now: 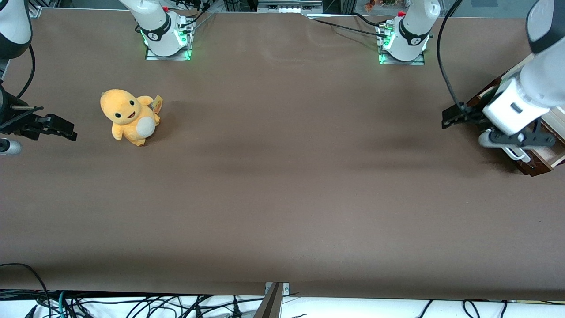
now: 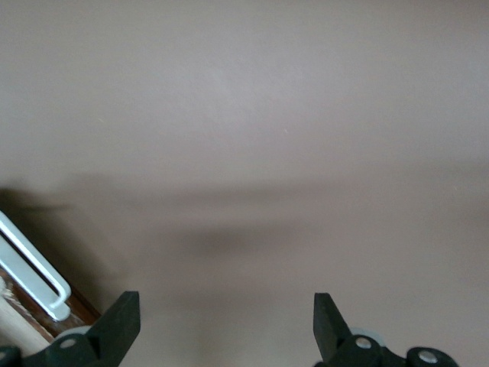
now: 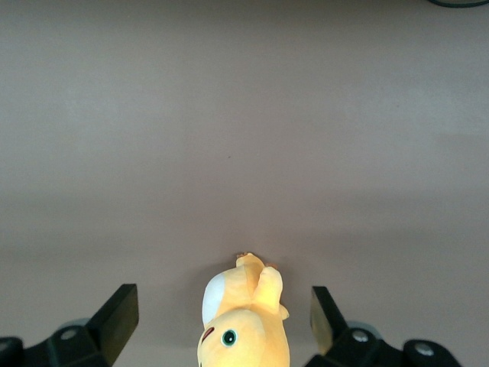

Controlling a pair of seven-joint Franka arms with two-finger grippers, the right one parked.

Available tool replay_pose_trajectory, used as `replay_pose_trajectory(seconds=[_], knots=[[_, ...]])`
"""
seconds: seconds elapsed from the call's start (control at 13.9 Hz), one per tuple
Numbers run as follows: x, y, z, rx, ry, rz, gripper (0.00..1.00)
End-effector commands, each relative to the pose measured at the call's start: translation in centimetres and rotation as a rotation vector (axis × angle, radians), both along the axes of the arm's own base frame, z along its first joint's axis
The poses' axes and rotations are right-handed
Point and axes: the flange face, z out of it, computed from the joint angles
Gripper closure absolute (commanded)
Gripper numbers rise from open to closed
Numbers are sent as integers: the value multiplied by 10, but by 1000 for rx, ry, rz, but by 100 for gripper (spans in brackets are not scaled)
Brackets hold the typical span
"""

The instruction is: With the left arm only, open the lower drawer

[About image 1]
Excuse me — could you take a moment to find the table cover sheet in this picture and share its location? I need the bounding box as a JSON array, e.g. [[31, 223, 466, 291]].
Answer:
[[0, 8, 565, 302]]

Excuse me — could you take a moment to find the black cable at base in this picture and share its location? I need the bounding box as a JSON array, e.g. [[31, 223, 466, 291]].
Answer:
[[176, 0, 218, 28]]

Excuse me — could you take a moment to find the long black table cable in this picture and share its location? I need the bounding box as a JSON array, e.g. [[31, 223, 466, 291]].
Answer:
[[306, 17, 390, 38]]

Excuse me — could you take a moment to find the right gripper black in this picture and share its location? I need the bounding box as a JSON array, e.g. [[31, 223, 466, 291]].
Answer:
[[0, 84, 78, 142]]

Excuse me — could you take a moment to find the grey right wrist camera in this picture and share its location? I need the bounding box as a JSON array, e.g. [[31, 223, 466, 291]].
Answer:
[[0, 139, 23, 155]]

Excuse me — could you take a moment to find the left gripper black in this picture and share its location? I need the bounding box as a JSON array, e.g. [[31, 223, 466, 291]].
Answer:
[[442, 102, 492, 129]]

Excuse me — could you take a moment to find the white sheet under cables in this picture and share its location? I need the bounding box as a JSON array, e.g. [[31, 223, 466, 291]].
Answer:
[[0, 292, 565, 318]]

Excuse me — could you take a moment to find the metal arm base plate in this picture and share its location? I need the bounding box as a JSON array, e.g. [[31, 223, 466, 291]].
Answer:
[[377, 22, 427, 66], [145, 17, 195, 61]]

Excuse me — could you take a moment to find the grey metal frame rail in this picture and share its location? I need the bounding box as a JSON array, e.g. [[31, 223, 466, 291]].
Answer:
[[257, 0, 324, 14]]

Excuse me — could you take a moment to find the black looped cable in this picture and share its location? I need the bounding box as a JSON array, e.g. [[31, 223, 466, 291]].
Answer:
[[0, 263, 52, 318]]

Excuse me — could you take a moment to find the dark brown strut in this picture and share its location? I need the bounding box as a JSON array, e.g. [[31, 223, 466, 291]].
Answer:
[[253, 283, 284, 318]]

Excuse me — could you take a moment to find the dark wooden board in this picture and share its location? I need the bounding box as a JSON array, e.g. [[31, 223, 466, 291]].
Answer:
[[512, 144, 565, 177]]

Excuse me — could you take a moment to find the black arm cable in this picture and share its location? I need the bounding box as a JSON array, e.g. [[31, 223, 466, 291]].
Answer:
[[15, 43, 36, 100], [436, 0, 484, 120]]

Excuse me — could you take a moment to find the short black table cable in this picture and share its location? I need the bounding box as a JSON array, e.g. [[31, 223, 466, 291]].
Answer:
[[352, 12, 389, 28]]

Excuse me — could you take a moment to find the teal cable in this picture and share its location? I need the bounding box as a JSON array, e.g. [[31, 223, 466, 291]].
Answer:
[[56, 290, 69, 318]]

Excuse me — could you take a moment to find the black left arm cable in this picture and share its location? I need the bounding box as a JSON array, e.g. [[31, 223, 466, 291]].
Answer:
[[436, 0, 484, 120]]

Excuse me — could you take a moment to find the dark wooden cabinet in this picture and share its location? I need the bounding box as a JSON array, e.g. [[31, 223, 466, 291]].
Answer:
[[463, 66, 565, 177]]

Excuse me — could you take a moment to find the orange plush toy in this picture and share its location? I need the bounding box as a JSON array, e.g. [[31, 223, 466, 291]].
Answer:
[[100, 89, 163, 147]]

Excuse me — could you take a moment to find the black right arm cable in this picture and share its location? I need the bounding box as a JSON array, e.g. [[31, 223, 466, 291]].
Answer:
[[15, 43, 36, 100]]

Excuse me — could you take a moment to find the small metal bracket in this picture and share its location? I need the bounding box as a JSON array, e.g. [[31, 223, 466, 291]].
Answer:
[[264, 282, 290, 296]]

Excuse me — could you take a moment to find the white drawer handle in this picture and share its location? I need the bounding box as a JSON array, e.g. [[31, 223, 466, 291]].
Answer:
[[502, 145, 531, 164]]

